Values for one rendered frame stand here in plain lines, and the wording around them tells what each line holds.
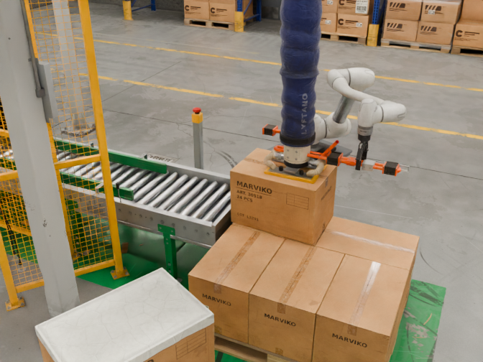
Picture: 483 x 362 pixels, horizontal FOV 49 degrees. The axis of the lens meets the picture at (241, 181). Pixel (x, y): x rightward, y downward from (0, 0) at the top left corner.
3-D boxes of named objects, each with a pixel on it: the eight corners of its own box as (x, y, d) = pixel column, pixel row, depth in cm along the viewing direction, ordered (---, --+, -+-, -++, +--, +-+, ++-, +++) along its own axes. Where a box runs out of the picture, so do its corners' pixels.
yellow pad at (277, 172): (263, 174, 347) (263, 166, 344) (269, 167, 354) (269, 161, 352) (313, 184, 333) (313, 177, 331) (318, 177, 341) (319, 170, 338)
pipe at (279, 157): (264, 167, 346) (264, 159, 344) (279, 152, 366) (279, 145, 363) (315, 177, 333) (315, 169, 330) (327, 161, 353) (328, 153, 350)
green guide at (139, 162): (14, 139, 488) (13, 130, 483) (23, 135, 496) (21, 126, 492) (165, 174, 429) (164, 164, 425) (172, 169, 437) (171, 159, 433)
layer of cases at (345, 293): (190, 324, 339) (187, 274, 320) (254, 241, 418) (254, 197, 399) (379, 389, 295) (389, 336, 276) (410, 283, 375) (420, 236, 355)
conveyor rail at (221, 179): (25, 151, 502) (21, 132, 492) (29, 149, 506) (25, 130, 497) (250, 205, 417) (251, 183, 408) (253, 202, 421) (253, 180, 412)
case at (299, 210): (231, 222, 370) (229, 170, 351) (256, 196, 401) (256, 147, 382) (312, 245, 345) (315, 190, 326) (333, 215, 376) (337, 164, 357)
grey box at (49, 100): (25, 113, 297) (14, 59, 283) (31, 110, 302) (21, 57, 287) (53, 118, 290) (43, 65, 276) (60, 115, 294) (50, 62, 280)
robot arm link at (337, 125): (318, 125, 427) (344, 123, 431) (322, 143, 420) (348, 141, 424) (344, 62, 359) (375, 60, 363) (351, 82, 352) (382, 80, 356)
